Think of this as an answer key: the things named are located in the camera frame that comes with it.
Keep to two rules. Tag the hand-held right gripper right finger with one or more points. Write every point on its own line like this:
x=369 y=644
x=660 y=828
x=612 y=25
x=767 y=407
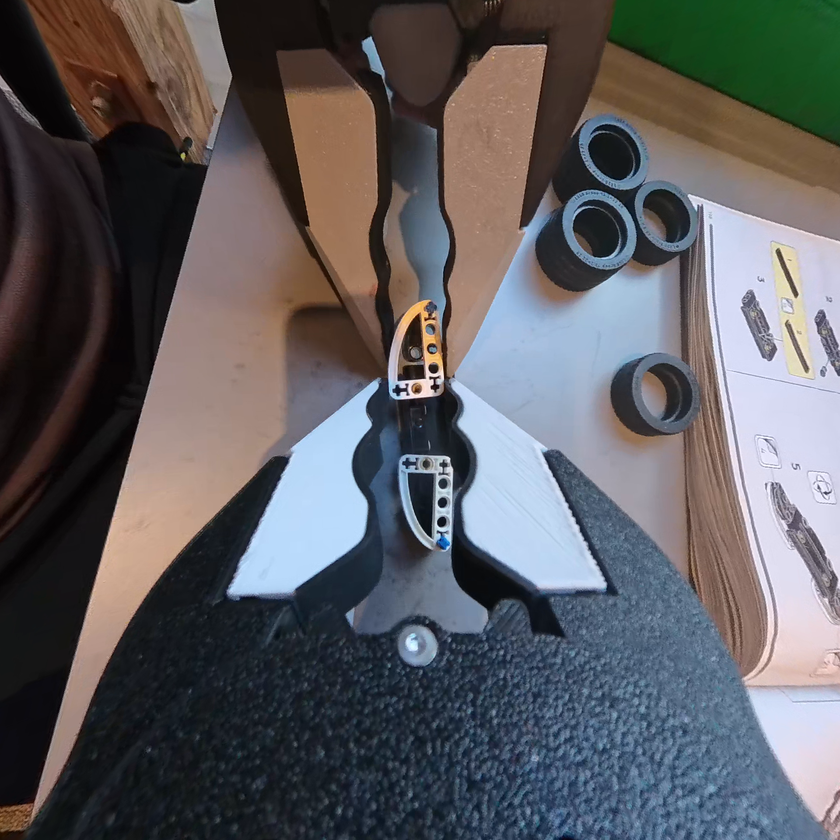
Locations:
x=525 y=518

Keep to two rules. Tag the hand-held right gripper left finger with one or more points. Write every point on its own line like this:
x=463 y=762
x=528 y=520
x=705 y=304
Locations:
x=308 y=518

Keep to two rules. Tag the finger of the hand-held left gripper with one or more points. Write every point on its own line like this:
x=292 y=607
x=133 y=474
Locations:
x=492 y=164
x=328 y=164

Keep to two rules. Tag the white curved toy panel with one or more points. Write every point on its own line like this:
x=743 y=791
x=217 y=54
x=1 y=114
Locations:
x=432 y=367
x=444 y=492

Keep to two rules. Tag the black patterned toy beam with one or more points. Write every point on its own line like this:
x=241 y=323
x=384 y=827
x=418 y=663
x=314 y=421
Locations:
x=423 y=426

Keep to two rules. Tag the grey desk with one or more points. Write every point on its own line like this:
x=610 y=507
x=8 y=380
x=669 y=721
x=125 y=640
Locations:
x=229 y=394

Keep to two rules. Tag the black toy tire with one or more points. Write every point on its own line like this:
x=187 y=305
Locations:
x=551 y=262
x=571 y=170
x=646 y=236
x=623 y=407

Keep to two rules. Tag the green panel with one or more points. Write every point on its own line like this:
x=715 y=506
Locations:
x=722 y=52

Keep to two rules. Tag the open instruction booklet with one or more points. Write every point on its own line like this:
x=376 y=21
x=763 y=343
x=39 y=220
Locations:
x=754 y=394

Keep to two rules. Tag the person's brown shirt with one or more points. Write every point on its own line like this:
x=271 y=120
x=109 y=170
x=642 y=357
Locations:
x=52 y=328

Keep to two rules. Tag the wooden post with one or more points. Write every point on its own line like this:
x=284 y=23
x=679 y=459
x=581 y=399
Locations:
x=131 y=65

